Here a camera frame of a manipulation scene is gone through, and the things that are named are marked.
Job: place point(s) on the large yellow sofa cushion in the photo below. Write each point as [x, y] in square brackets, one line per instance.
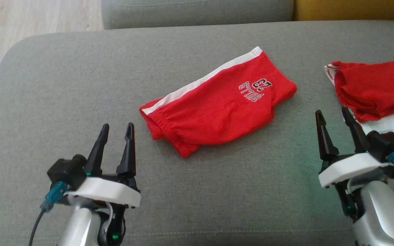
[351, 9]

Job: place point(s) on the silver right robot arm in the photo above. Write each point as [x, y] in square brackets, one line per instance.
[381, 212]

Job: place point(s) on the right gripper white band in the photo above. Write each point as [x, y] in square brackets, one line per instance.
[347, 167]

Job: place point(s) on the red shorts with white stripe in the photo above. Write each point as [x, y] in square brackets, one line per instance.
[217, 109]

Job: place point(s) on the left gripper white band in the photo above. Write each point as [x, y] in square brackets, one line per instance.
[104, 191]

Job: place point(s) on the grey sofa back cushion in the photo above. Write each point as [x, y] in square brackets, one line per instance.
[197, 13]

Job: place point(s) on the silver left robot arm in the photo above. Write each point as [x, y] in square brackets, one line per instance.
[80, 225]

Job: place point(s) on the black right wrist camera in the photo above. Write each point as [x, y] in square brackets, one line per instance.
[386, 145]

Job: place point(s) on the red shirt with white stripes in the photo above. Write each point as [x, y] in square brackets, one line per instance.
[375, 89]

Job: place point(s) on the grey sofa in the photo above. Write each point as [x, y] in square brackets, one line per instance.
[217, 198]

